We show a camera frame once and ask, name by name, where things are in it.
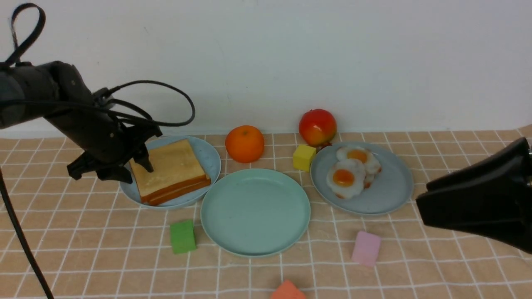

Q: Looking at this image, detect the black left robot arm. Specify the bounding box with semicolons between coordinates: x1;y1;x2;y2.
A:
1;62;161;184

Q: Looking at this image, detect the teal centre plate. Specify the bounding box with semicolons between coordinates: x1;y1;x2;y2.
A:
201;169;311;259

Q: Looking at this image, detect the green cube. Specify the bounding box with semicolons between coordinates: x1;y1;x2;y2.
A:
170;219;197;254

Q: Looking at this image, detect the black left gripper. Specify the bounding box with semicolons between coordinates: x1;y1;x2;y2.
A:
44;88;162;184

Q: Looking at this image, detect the checkered beige tablecloth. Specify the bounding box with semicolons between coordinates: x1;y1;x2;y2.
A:
0;134;532;299

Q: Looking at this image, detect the grey-blue right plate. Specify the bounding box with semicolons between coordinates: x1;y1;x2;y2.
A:
310;142;414;216

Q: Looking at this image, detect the pink cube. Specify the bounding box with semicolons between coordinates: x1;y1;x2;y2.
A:
351;231;381;267

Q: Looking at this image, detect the yellow cube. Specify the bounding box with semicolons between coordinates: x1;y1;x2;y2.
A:
292;145;317;172

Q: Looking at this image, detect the orange fruit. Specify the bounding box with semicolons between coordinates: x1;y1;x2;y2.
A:
225;125;265;163

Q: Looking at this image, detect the fried egg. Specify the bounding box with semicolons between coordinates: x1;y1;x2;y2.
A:
325;159;366;199
336;146;382;175

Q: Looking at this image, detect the light blue left plate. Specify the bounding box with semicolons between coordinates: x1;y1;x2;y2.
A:
120;136;221;210

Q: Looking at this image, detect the orange-red cube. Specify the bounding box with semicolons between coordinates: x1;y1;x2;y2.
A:
270;279;306;299

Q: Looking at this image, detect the red yellow apple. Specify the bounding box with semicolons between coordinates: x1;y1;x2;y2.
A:
299;109;337;148

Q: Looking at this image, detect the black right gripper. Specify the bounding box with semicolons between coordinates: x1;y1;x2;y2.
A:
416;137;532;253

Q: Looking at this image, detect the toast slice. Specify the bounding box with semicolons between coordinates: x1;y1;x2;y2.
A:
140;175;212;206
131;139;211;202

